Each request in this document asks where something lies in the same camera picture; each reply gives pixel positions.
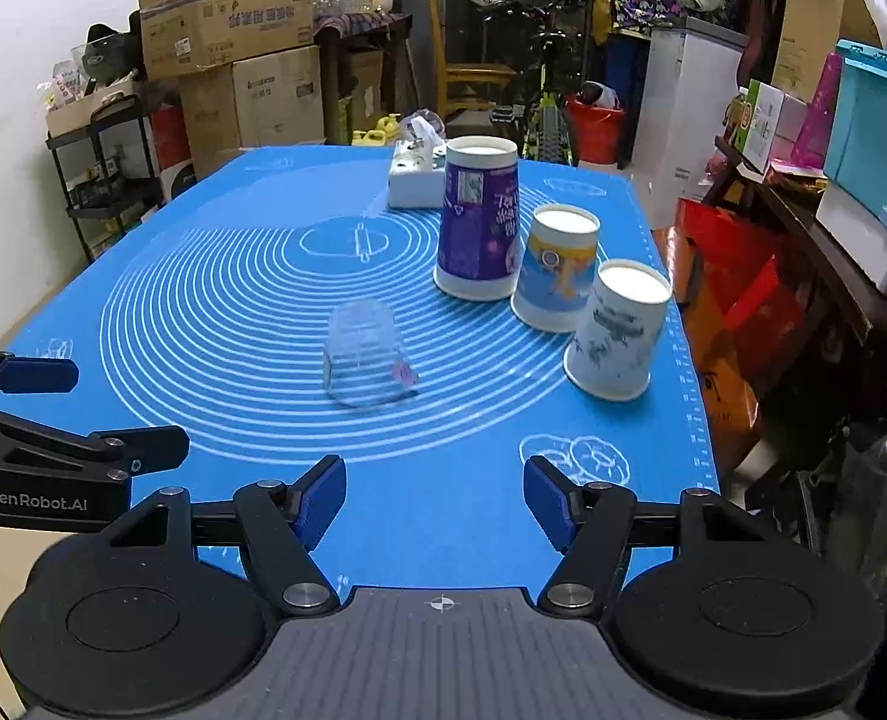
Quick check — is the white tissue box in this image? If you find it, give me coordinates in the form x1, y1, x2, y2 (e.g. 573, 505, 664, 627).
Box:
387, 111, 452, 209

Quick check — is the blue silicone baking mat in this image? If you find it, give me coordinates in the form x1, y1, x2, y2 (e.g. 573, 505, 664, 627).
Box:
4, 144, 720, 590

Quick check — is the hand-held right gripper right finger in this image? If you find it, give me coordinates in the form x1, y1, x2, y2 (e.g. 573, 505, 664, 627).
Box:
522, 454, 760, 613

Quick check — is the green and white box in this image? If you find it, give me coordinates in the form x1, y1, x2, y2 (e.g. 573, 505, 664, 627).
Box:
735, 79, 808, 175

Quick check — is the plain tall cardboard box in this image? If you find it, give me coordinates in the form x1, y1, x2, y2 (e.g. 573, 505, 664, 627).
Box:
177, 64, 239, 181

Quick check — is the white paper cup dark print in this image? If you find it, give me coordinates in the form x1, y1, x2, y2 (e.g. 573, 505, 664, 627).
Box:
563, 259, 673, 401

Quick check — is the teal plastic storage box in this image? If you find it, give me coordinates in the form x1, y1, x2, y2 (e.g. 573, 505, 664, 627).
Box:
824, 39, 887, 220

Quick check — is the white chest freezer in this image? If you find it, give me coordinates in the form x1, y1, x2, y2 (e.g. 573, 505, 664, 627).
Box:
630, 15, 751, 230

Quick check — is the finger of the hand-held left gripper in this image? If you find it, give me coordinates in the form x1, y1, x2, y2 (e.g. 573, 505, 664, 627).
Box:
0, 403, 191, 484
0, 342, 80, 410

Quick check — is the upright cardboard box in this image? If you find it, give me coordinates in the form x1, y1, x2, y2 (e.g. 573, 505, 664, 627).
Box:
771, 0, 883, 103

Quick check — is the purple paper cup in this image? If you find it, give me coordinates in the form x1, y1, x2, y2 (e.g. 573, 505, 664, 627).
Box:
433, 136, 521, 302

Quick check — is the black and green bicycle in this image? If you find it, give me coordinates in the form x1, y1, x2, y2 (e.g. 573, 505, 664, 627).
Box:
454, 0, 603, 166

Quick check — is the red plastic bucket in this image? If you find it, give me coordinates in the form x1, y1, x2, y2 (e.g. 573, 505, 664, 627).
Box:
565, 94, 629, 164

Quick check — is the clear plastic bag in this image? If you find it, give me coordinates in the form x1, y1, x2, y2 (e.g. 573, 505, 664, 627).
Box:
825, 424, 887, 610

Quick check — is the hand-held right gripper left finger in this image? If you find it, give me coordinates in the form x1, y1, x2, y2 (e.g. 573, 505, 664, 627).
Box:
102, 455, 348, 616

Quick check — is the yellow plastic jug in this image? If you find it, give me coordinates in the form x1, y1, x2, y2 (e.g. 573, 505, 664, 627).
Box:
351, 114, 404, 148

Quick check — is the brown cardboard box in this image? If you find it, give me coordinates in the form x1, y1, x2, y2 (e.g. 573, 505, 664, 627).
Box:
231, 45, 326, 152

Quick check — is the clear plastic cup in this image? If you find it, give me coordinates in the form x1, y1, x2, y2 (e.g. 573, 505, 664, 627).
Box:
321, 298, 421, 409

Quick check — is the dark cloth covered table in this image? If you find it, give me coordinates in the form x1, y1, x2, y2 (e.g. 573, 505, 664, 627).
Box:
314, 11, 416, 145

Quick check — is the pink box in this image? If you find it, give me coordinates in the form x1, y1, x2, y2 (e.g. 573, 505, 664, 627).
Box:
791, 52, 844, 170

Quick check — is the blue and yellow paper cup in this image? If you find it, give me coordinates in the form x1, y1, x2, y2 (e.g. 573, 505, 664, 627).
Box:
510, 204, 602, 333

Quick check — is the large printed cardboard box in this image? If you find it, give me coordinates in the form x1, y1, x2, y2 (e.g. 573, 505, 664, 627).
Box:
136, 0, 317, 80

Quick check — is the red paper bag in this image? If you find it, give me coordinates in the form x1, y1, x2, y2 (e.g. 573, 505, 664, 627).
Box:
672, 199, 808, 470

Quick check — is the wooden chair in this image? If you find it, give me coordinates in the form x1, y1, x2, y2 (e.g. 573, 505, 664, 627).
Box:
426, 0, 521, 121

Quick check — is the black metal shelf rack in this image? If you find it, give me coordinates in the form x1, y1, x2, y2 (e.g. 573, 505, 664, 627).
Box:
46, 94, 164, 257

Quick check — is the flat white box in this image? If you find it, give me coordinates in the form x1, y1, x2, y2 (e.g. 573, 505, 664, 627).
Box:
816, 184, 887, 295

